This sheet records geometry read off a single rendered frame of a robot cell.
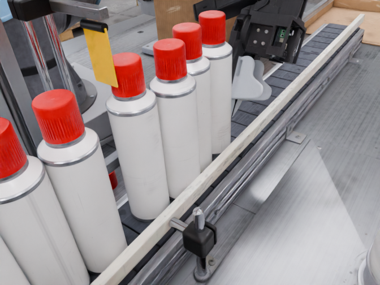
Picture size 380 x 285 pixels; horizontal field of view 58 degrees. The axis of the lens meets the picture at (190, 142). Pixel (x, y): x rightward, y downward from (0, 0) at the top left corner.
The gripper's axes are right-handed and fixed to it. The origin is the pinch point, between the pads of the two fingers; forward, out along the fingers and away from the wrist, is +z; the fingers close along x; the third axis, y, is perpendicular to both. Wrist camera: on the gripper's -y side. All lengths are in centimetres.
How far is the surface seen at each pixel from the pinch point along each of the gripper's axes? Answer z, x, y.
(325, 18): -31, 73, -10
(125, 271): 16.7, -22.9, 4.9
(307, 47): -16.1, 38.9, -2.5
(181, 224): 12.4, -16.8, 6.5
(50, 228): 11.0, -30.6, 2.3
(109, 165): 8.6, -19.8, -2.9
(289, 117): -0.3, 12.8, 5.9
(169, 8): -17.9, 26.7, -37.3
